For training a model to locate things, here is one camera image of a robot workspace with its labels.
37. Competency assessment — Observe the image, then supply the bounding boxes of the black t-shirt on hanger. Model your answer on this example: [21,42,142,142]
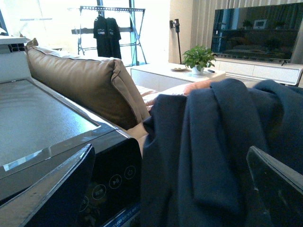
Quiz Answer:
[93,15,110,57]
[106,17,122,59]

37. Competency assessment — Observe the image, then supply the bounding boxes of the metal clothes drying rack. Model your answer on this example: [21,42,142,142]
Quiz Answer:
[71,6,147,66]

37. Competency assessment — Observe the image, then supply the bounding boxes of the white coffee table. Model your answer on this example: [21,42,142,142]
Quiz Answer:
[130,63,226,91]

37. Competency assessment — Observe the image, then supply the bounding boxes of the green potted plant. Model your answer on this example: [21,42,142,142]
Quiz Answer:
[182,45,216,75]

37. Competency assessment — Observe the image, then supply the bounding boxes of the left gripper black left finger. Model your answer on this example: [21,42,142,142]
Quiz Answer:
[0,144,95,227]

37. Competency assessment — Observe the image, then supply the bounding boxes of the upright cordless vacuum cleaner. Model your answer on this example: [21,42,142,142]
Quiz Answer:
[169,19,182,64]

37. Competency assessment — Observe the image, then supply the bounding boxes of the white tv cabinet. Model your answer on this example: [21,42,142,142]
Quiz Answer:
[214,58,303,86]

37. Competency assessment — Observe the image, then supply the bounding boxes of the flat screen television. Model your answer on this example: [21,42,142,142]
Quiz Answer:
[211,3,303,62]

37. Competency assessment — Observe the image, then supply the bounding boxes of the small plate on table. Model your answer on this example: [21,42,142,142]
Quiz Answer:
[170,68,187,72]

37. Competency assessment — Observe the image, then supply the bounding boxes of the dark blue garment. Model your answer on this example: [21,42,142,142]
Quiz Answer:
[140,79,303,227]

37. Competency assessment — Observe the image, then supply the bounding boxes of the dark grey washing machine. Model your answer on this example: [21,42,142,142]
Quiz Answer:
[0,79,142,227]

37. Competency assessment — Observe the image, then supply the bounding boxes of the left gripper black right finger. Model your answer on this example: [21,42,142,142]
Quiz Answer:
[246,146,303,227]

